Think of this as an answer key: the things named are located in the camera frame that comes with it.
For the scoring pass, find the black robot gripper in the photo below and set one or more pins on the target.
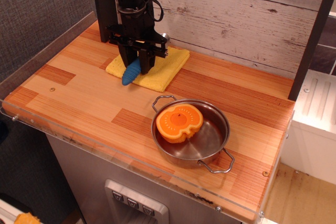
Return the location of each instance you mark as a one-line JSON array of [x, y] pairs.
[[136, 26]]

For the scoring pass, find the blue handled metal spoon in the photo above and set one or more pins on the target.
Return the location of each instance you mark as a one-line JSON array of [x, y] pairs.
[[132, 73]]

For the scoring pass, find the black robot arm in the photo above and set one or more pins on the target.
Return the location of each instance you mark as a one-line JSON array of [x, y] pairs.
[[131, 6]]

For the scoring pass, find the yellow folded cloth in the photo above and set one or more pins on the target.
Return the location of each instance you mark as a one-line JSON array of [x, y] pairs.
[[160, 76]]

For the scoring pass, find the orange toy fruit half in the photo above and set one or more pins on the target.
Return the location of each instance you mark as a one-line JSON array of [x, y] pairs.
[[179, 122]]

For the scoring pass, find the stainless steel pot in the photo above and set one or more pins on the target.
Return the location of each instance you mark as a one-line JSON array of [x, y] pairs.
[[204, 146]]

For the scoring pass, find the silver dispenser button panel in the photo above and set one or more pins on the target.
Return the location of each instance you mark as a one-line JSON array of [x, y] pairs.
[[130, 206]]

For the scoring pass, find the white toy sink unit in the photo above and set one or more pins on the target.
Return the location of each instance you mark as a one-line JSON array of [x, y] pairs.
[[310, 143]]

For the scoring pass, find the yellow object at bottom left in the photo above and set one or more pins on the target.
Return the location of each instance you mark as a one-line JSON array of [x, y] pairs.
[[26, 218]]

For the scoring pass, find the dark left shelf post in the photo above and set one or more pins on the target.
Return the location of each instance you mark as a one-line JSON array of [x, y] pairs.
[[107, 16]]

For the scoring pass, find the dark shelf post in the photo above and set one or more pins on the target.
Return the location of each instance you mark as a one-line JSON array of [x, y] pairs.
[[313, 40], [107, 16]]

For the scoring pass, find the dark right shelf post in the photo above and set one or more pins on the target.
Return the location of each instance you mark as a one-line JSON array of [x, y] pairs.
[[313, 40]]

